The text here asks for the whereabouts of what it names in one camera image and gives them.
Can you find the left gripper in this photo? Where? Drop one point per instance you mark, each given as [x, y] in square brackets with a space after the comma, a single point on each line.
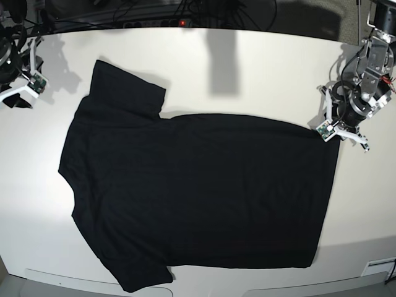
[349, 108]

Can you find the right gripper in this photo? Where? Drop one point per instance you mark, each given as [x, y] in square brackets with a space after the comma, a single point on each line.
[30, 69]

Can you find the black T-shirt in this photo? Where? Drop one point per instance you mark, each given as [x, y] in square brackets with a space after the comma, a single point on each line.
[214, 190]

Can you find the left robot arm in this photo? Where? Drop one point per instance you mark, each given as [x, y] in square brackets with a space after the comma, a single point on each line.
[373, 65]

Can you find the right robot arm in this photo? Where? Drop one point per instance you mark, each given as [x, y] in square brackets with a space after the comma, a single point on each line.
[12, 81]

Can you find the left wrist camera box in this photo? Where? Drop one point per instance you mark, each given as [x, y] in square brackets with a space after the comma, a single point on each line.
[326, 130]

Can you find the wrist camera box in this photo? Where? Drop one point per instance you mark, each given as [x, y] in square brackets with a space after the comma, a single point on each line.
[37, 84]
[326, 130]

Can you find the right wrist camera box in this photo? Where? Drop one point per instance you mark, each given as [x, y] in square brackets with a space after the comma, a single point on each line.
[37, 84]

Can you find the black power strip red switch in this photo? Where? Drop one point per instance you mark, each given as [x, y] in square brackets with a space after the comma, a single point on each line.
[158, 23]

